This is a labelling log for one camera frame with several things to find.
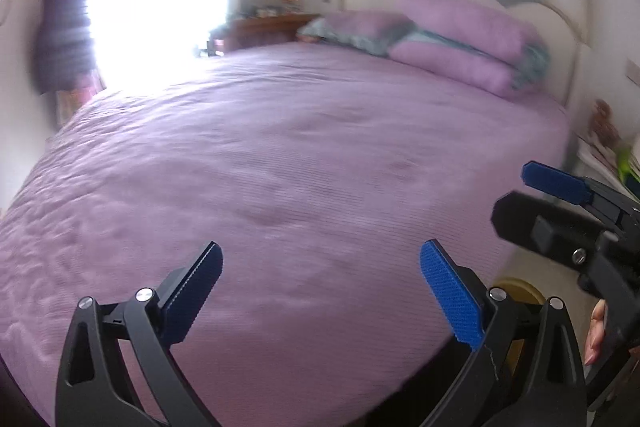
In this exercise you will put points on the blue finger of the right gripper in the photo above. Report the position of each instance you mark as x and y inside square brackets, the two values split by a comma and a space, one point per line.
[556, 232]
[556, 183]

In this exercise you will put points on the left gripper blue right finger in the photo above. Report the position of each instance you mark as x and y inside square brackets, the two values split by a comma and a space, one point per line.
[524, 368]

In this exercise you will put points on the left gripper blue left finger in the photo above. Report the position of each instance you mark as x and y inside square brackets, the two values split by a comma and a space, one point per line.
[94, 387]

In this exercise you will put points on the yellow plastic trash bin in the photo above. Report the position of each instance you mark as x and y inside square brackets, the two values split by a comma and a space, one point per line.
[522, 292]

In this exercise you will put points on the person's right hand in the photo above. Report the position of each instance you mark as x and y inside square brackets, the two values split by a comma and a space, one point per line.
[596, 333]

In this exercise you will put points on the white carved nightstand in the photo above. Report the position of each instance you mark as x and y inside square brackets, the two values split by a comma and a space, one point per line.
[588, 164]

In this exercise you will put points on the stack of books and papers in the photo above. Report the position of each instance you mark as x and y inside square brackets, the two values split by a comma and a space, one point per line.
[622, 165]

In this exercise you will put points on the brown plush doll on nightstand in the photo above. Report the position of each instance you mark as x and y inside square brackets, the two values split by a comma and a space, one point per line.
[601, 127]

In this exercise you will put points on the purple pillow stack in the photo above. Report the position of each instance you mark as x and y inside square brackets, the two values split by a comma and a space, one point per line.
[472, 43]

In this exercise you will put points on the bed with purple dotted sheet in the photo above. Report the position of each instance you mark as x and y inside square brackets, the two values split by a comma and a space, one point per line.
[320, 171]

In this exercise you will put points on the purple teal frilled pillow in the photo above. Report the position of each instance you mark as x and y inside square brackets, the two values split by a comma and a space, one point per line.
[371, 32]

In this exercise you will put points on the dark hanging clothes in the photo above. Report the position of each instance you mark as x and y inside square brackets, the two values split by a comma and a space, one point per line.
[63, 57]

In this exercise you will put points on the wooden desk by window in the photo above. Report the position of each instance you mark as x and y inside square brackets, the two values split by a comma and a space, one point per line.
[244, 33]

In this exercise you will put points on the wall socket with plug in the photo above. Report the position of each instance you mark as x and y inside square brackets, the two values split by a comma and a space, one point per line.
[632, 71]

